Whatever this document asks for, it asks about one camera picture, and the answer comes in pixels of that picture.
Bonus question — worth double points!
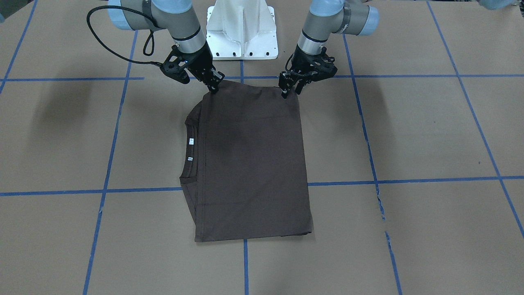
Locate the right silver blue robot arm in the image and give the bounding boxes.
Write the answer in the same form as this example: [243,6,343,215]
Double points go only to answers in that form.
[107,0,225,93]

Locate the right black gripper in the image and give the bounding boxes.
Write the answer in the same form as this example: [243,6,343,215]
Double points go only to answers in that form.
[160,44,225,94]

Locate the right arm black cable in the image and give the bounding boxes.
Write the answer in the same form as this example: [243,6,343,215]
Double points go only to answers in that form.
[86,6,172,66]

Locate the dark brown t-shirt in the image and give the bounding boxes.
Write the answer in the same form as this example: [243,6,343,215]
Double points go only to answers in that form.
[180,80,313,242]

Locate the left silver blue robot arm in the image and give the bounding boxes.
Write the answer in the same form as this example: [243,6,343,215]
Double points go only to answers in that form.
[278,0,380,98]

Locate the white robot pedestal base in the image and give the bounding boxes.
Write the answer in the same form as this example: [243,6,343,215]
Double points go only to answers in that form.
[206,0,279,60]

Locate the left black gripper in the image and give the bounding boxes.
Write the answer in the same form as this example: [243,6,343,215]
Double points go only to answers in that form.
[278,45,338,99]

